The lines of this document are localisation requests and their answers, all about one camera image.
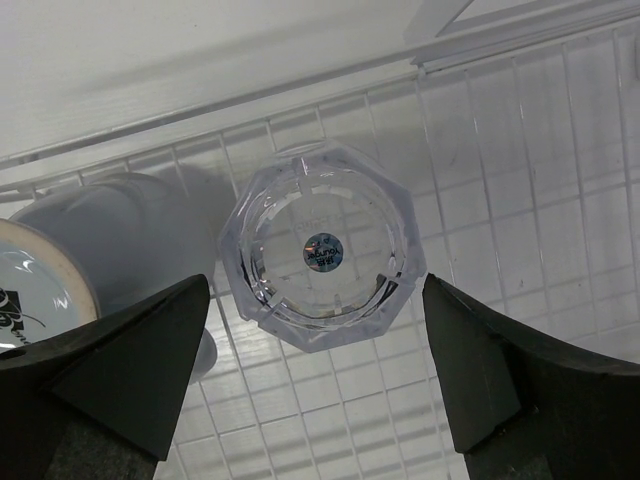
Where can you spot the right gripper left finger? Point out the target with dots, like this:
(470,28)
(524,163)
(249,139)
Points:
(102,401)

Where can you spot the clear faceted glass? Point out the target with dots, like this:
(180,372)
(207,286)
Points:
(322,249)

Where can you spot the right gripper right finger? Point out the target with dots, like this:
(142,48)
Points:
(522,404)

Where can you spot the grey-blue ceramic cup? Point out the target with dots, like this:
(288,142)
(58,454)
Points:
(73,257)

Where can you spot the white wire dish rack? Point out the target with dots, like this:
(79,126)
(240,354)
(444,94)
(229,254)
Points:
(514,125)

